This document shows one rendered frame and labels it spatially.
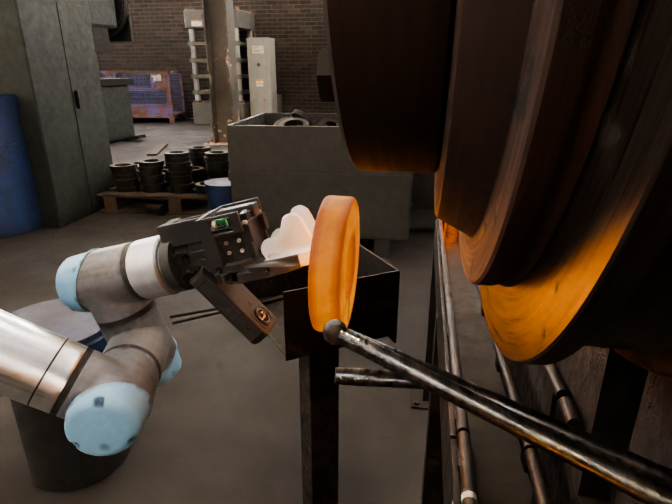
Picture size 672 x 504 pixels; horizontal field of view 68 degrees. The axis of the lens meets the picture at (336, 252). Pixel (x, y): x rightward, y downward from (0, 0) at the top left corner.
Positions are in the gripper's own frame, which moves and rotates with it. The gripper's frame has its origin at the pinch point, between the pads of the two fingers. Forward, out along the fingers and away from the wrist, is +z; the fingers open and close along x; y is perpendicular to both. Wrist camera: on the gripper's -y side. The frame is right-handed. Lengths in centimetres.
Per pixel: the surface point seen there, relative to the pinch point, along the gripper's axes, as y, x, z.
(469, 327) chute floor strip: -25.6, 25.3, 12.1
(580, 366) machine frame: -11.2, -12.1, 21.5
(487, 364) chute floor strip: -25.0, 12.2, 13.8
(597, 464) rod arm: -1.4, -34.3, 17.5
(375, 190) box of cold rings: -35, 217, -28
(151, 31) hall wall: 249, 977, -519
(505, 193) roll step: 10.9, -35.2, 15.6
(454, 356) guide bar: -17.5, 3.0, 10.2
